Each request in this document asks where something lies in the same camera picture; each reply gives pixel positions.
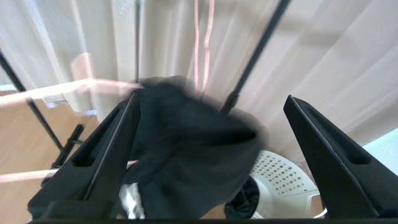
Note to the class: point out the white laundry basket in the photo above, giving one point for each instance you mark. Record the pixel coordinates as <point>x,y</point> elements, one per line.
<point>283,180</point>

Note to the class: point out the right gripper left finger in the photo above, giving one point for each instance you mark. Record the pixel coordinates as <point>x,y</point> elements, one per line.
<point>93,180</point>

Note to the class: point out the black clothes rack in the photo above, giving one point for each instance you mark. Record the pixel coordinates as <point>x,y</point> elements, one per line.
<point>258,49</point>

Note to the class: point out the beige curtain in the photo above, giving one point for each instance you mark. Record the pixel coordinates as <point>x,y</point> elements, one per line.
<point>311,56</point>

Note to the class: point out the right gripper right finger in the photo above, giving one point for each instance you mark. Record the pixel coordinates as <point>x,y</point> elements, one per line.
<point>351,186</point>

